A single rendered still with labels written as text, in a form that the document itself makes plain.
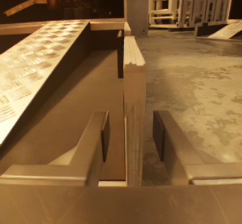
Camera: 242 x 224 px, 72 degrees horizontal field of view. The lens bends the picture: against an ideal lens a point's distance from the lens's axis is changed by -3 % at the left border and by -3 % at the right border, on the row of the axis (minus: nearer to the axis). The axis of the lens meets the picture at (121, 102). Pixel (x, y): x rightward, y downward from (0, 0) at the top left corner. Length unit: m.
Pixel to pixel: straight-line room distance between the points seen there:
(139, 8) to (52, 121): 2.00
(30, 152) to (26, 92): 0.13
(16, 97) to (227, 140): 0.34
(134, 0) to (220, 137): 2.00
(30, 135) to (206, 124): 0.28
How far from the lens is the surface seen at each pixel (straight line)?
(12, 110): 0.31
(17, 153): 0.25
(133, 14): 2.18
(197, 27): 1.95
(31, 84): 0.37
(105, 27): 0.87
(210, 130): 0.31
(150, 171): 0.22
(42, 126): 0.29
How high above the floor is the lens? 0.16
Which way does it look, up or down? 25 degrees down
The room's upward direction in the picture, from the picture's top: 2 degrees counter-clockwise
